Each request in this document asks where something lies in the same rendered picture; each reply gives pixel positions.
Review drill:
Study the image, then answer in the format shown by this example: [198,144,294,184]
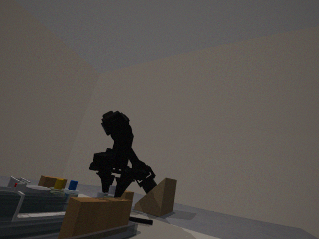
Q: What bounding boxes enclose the black flat bar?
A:
[129,216,153,225]

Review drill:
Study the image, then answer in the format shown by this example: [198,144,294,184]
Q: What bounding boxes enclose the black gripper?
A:
[89,146,147,197]

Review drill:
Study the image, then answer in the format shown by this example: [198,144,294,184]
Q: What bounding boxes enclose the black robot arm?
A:
[93,111,157,194]

